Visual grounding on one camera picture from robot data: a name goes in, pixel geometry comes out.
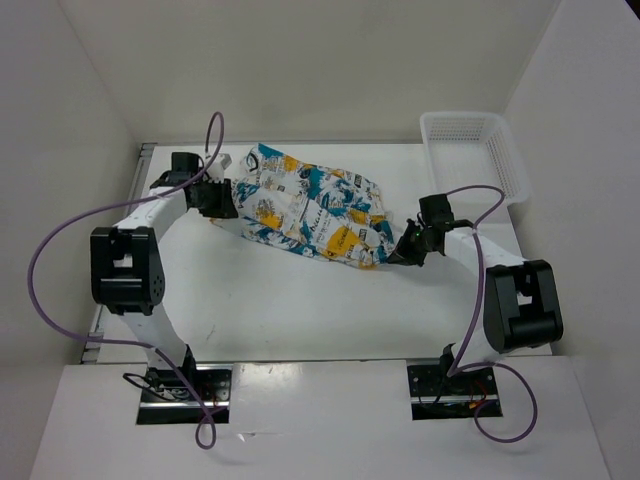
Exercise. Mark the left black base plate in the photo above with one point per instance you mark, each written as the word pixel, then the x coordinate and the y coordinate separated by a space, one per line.
pixel 161 405

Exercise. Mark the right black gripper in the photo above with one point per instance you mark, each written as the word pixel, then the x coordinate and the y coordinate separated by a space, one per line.
pixel 402 253

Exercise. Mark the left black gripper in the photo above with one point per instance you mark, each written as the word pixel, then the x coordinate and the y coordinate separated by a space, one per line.
pixel 225 208

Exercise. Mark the aluminium table edge rail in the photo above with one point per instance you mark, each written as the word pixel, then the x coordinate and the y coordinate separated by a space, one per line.
pixel 91 349

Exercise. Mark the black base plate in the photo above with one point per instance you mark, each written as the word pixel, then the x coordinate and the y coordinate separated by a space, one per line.
pixel 434 396
pixel 161 405

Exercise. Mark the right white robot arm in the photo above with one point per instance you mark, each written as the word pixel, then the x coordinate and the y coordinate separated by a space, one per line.
pixel 516 305

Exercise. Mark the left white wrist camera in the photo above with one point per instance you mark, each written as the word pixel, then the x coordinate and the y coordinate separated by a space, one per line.
pixel 216 166

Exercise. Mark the patterned white teal yellow shorts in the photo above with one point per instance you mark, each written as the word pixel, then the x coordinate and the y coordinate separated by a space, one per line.
pixel 314 211

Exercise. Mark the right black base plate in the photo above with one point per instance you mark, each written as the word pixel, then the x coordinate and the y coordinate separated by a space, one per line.
pixel 434 396

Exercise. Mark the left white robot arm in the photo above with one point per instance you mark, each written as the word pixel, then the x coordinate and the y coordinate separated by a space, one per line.
pixel 127 275

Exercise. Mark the white plastic basket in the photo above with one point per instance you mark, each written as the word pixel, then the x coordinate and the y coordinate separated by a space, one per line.
pixel 468 147

